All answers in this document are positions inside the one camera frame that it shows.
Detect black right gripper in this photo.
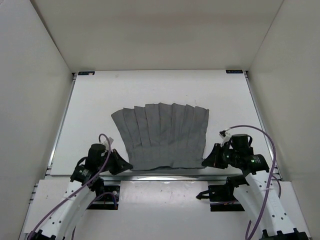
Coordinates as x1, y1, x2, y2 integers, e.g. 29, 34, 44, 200
202, 143, 239, 170

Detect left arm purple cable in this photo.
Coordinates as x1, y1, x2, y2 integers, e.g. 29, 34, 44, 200
26, 133, 118, 240

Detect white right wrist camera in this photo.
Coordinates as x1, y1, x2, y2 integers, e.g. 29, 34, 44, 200
219, 128, 232, 141

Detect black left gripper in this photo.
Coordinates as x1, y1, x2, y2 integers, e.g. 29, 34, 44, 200
98, 146, 134, 174

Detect aluminium table edge rail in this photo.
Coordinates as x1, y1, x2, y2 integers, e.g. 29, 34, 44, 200
99, 174, 283, 183

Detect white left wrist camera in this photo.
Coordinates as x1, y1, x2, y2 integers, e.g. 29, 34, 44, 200
103, 137, 114, 150

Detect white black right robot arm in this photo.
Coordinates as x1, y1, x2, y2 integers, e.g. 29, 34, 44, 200
197, 131, 308, 240

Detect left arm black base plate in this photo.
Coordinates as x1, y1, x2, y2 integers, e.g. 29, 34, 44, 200
87, 185, 121, 211

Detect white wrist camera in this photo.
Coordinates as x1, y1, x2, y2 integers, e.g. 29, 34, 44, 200
103, 137, 114, 150
219, 128, 232, 141

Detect blue label sticker right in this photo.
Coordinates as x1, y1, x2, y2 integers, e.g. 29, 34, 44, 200
225, 69, 244, 74

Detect blue label sticker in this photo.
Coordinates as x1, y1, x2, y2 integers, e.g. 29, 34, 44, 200
77, 71, 95, 76
225, 69, 244, 74

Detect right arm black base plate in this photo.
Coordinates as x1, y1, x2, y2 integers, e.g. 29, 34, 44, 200
208, 185, 245, 212

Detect grey pleated skirt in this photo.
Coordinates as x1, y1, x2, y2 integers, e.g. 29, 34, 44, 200
111, 103, 210, 171

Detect blue label sticker left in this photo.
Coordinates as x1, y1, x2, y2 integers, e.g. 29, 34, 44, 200
77, 71, 95, 76

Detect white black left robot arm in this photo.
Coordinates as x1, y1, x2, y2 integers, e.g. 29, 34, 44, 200
27, 143, 133, 240

